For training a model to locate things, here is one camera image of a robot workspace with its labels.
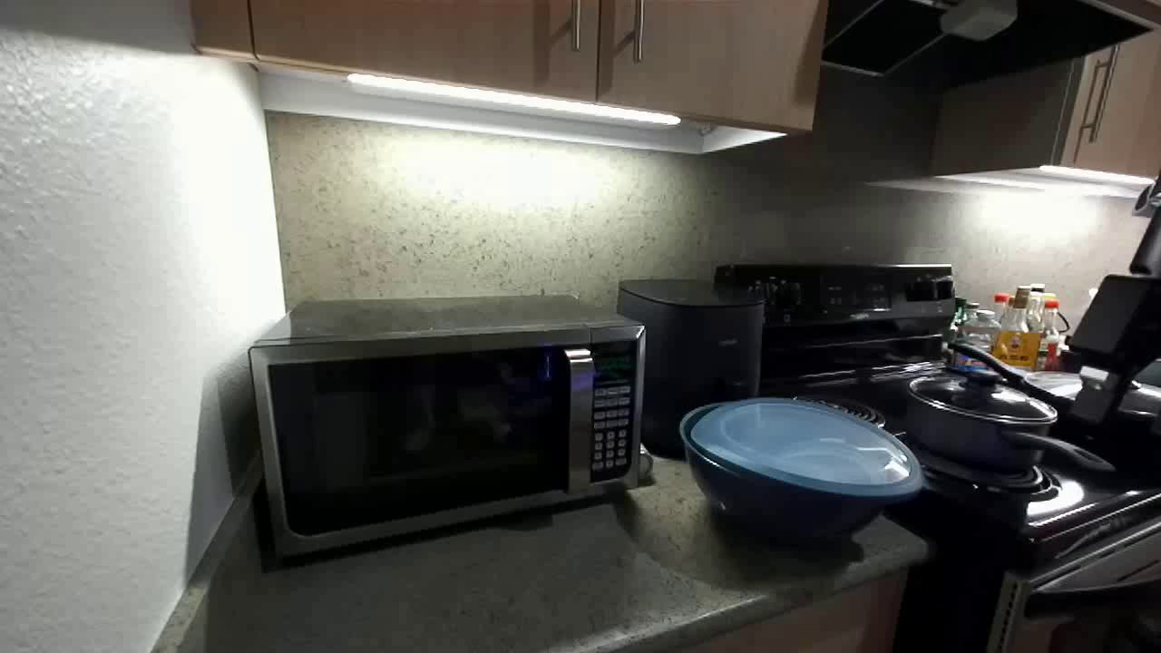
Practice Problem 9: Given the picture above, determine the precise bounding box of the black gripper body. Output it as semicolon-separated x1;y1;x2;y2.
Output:
1066;271;1161;429

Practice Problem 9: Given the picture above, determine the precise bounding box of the glass pot lid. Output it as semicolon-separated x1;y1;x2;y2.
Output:
907;366;1065;434

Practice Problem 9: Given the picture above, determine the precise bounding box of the dark blue bowl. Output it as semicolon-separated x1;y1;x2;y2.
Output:
676;394;929;544

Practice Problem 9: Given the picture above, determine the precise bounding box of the red-capped bottle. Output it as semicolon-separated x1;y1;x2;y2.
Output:
1039;295;1076;366

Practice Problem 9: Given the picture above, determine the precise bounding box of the yellow oil bottle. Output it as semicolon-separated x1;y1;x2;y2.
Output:
992;285;1046;373

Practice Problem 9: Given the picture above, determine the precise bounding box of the clear plastic bottle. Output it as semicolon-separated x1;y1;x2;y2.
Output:
959;302;1002;355

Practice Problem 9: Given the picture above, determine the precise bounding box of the short under-cabinet light strip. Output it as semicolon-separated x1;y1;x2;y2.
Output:
929;158;1157;198

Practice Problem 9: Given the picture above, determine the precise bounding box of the black cooking pot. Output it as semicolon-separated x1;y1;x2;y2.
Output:
905;366;1119;479

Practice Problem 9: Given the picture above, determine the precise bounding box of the black electric stove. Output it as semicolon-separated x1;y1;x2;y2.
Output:
710;261;1161;653

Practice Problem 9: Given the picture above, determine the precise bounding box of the black range hood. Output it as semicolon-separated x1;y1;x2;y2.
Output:
820;0;1161;90

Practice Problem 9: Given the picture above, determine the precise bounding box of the black air fryer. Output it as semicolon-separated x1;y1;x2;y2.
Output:
617;277;771;456

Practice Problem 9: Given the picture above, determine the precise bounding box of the stainless black microwave oven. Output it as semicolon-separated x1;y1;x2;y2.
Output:
246;295;650;561

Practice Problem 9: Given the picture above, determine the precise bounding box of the narrow wooden wall cabinet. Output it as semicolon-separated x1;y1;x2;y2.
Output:
929;28;1161;180

